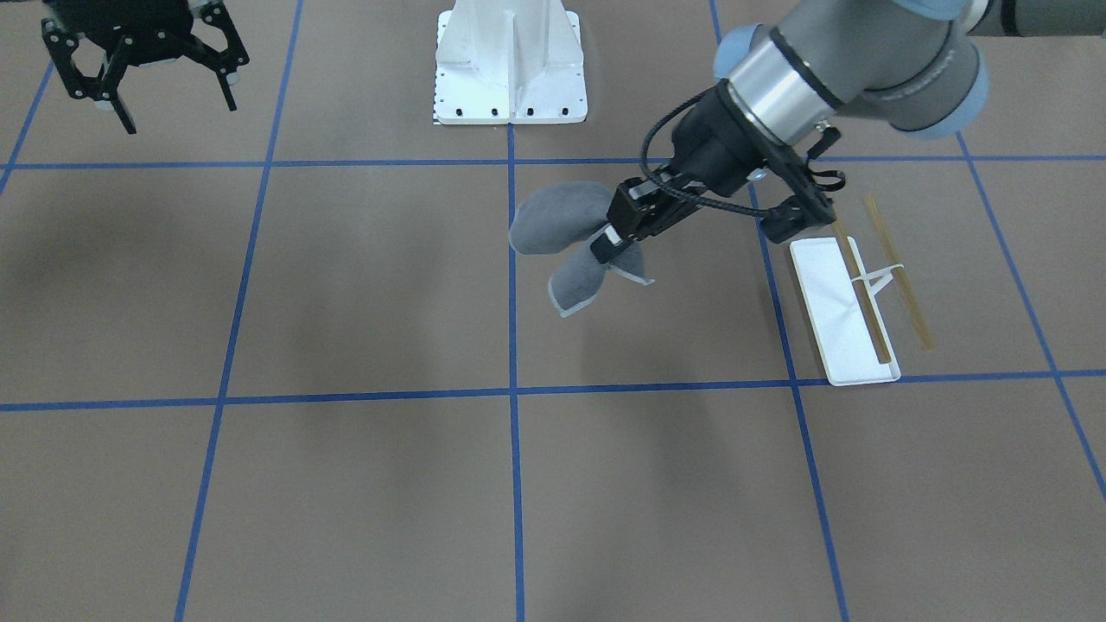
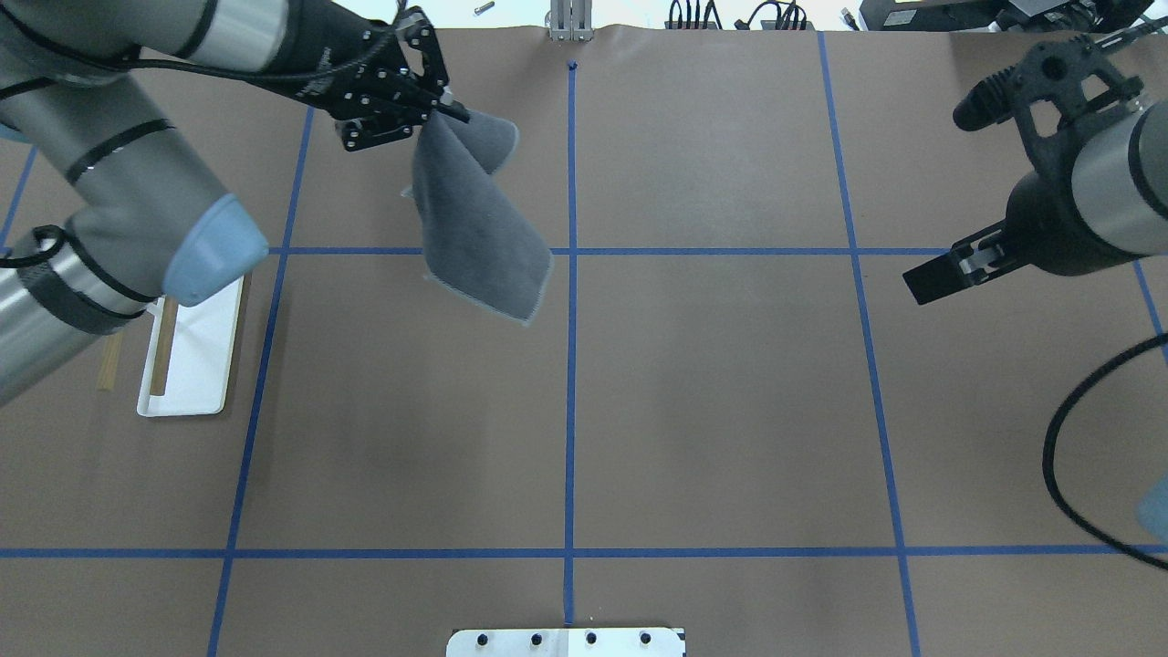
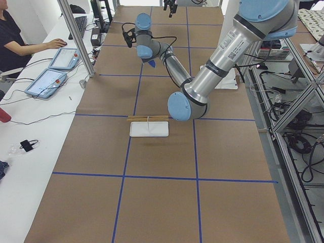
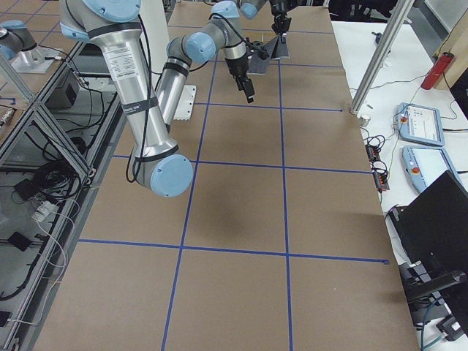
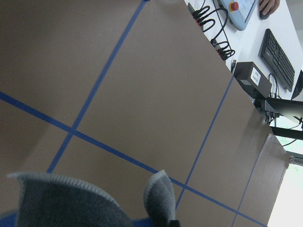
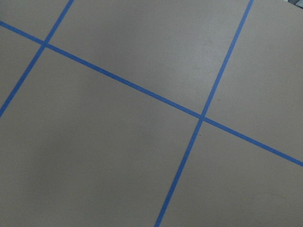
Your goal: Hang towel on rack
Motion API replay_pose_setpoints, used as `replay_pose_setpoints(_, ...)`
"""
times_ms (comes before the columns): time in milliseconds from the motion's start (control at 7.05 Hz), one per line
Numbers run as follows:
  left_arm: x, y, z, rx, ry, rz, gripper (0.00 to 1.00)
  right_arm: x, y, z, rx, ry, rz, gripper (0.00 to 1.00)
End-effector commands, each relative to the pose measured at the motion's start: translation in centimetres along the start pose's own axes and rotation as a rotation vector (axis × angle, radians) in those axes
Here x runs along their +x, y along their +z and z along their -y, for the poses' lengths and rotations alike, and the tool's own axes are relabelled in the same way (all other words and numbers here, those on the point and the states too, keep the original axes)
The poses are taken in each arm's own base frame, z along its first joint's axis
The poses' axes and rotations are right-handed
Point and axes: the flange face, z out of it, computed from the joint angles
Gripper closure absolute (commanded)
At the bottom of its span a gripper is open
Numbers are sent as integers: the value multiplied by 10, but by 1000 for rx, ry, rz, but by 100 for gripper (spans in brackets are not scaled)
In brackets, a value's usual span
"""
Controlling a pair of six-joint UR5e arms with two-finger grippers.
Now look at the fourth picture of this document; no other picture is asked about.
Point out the teach pendant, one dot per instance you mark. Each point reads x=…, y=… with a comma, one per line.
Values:
x=425, y=164
x=419, y=124

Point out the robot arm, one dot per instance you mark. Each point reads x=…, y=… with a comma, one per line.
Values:
x=115, y=27
x=223, y=33

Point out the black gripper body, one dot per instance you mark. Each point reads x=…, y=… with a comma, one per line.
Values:
x=235, y=67
x=278, y=8

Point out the aluminium frame post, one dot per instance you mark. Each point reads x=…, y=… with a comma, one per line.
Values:
x=389, y=35

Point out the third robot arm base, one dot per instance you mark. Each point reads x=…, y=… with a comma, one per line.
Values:
x=20, y=47

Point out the grey blue microfibre towel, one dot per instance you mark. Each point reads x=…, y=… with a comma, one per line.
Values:
x=276, y=50

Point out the upper teach pendant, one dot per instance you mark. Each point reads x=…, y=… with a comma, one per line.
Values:
x=419, y=124

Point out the lower teach pendant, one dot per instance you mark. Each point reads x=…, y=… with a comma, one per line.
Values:
x=425, y=164

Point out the black monitor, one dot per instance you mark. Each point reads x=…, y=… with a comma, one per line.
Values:
x=433, y=231

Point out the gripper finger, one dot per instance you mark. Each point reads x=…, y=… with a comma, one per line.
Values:
x=248, y=88
x=239, y=82
x=281, y=26

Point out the red cylinder bottle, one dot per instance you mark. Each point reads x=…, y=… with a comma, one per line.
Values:
x=435, y=73

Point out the grey control box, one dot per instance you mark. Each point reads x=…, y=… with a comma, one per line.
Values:
x=65, y=93

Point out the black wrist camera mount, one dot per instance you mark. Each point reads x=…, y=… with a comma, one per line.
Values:
x=257, y=48

